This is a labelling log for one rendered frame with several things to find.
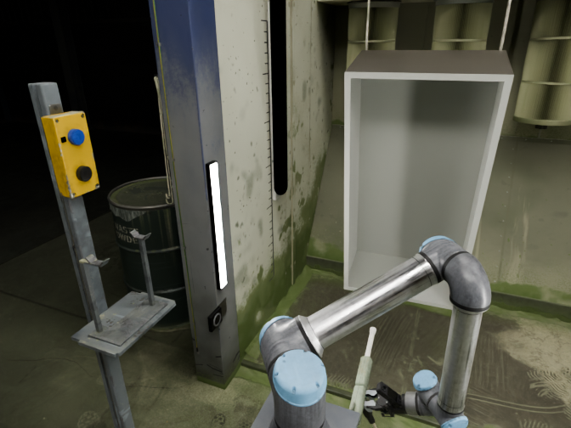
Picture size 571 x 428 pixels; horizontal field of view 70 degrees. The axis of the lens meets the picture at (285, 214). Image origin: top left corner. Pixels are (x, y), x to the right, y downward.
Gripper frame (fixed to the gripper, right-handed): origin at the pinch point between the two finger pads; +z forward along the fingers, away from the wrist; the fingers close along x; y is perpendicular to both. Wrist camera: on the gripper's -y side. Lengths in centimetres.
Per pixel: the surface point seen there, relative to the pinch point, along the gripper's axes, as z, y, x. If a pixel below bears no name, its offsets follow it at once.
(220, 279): 54, -58, 21
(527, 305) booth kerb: -69, 75, 122
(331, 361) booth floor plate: 33, 26, 40
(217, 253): 49, -71, 23
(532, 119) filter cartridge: -92, -35, 167
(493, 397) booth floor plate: -46, 56, 41
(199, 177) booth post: 41, -107, 29
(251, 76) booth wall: 25, -130, 82
